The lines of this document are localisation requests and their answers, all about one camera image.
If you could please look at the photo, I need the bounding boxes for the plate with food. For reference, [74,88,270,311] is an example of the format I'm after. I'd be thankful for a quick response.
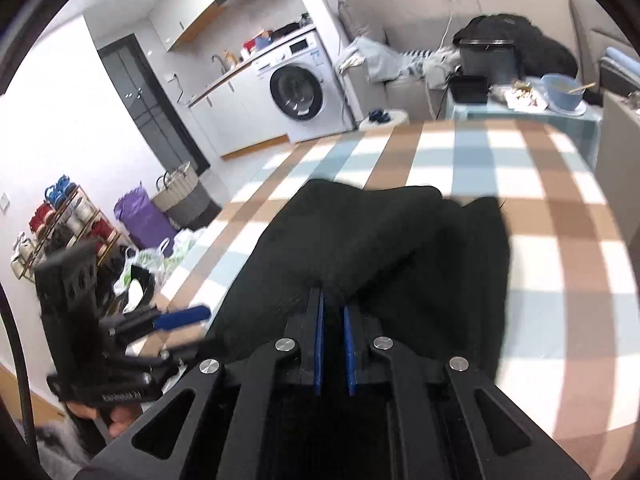
[505,80,548,108]

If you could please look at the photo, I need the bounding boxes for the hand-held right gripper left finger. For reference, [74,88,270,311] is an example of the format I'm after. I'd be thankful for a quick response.
[90,287,326,480]

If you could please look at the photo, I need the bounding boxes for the light blue pillow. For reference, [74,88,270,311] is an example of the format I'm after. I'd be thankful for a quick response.
[605,47,640,73]

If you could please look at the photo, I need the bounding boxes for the woven laundry basket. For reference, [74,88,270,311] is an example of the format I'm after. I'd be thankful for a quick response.
[151,161,211,228]

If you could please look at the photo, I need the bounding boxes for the blue bowl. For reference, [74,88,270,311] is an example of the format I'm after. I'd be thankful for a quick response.
[541,73,586,113]

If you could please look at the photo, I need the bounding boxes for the dark door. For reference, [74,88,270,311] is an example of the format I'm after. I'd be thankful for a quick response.
[97,34,211,176]

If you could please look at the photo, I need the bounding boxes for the light grey hoodie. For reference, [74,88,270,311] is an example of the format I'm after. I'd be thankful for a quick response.
[334,36,416,83]

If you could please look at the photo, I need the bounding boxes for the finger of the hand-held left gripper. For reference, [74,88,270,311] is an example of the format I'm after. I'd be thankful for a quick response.
[105,337,211,376]
[107,305,212,343]

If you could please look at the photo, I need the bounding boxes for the checkered tablecloth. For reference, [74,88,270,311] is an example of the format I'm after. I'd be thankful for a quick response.
[122,120,626,461]

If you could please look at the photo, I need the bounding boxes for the white round stool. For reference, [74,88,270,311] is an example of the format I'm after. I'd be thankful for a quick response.
[359,109,411,131]

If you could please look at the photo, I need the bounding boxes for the person's left hand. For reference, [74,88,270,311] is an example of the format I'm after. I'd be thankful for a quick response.
[67,400,146,441]

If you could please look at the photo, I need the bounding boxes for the beige sofa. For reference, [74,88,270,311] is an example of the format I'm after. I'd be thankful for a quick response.
[570,0,640,106]

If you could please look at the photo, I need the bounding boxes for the black jacket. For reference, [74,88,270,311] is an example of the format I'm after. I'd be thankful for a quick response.
[452,12,578,83]

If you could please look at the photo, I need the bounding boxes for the grey cushion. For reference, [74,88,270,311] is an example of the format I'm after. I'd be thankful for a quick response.
[337,2,366,41]

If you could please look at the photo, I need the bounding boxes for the small black tray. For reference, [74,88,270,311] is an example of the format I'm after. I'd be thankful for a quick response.
[448,75,489,105]

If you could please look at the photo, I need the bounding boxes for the white base cabinet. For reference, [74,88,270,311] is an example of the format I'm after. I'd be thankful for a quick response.
[187,57,291,158]

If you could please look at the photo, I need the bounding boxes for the beige side cabinet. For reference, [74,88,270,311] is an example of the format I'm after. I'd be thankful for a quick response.
[595,90,640,196]

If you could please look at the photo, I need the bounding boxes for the shoe rack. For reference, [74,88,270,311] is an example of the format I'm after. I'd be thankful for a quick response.
[11,175,131,281]

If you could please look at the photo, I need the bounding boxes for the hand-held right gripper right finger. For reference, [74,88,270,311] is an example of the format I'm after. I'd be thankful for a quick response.
[342,305,591,480]

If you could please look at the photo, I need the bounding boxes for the white washing machine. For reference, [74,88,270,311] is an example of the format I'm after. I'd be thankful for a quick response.
[251,30,356,145]

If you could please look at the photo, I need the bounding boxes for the purple bag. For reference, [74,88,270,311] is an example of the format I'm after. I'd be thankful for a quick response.
[114,187,178,251]

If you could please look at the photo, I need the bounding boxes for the white wall cabinet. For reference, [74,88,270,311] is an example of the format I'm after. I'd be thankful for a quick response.
[150,0,246,53]

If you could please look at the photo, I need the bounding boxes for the pale grey garment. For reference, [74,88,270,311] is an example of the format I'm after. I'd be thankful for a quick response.
[425,47,463,86]

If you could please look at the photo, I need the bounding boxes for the teal checked side table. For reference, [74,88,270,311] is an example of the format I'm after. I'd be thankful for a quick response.
[445,87,603,161]

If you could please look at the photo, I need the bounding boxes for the black knit shirt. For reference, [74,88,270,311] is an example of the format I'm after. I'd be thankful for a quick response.
[202,179,512,401]

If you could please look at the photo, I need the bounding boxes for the white plastic bag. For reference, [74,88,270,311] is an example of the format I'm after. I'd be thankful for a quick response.
[112,227,208,286]

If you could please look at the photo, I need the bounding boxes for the person's left forearm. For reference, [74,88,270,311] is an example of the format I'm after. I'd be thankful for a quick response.
[15,417,108,480]

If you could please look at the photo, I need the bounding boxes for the black storage box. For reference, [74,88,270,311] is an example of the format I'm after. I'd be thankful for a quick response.
[457,37,518,86]

